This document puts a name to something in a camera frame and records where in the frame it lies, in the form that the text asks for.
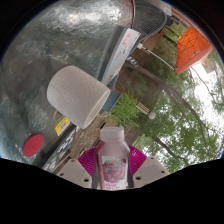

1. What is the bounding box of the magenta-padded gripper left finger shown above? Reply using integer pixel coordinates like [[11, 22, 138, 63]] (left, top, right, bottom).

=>
[[54, 145, 101, 190]]

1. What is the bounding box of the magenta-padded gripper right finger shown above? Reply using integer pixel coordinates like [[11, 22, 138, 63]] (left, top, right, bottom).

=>
[[127, 145, 170, 189]]

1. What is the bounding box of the pink juice bottle white cap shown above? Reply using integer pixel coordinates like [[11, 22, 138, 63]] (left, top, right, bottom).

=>
[[94, 126, 131, 191]]

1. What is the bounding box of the black laptop with stickers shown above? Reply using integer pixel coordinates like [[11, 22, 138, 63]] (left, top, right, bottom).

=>
[[39, 116, 79, 173]]

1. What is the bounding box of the flat round red coaster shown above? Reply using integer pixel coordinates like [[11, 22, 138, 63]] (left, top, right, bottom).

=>
[[22, 133, 45, 158]]

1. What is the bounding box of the potted green plant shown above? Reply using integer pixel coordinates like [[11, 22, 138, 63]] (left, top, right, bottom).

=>
[[101, 89, 148, 129]]

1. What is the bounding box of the white ceramic cup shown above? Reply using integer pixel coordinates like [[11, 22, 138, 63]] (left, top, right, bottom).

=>
[[46, 65, 111, 130]]

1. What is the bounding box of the slender leaning tree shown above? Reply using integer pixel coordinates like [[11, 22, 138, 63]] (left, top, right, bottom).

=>
[[123, 61, 224, 161]]

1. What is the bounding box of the blue yellow striped cone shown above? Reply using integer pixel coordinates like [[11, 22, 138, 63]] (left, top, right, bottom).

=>
[[125, 55, 138, 68]]

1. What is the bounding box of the silver laptop with stickers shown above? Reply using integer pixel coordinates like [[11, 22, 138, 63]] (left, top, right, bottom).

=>
[[99, 27, 141, 86]]

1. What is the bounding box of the orange canopy tent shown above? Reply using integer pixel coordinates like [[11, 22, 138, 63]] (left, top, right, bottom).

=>
[[136, 26, 214, 75]]

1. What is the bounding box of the grey wicker chair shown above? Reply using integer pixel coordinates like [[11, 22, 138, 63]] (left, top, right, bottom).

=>
[[131, 0, 168, 36]]

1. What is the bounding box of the globe-topped lamp post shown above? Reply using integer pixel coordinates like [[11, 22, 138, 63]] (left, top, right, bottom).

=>
[[136, 101, 157, 120]]

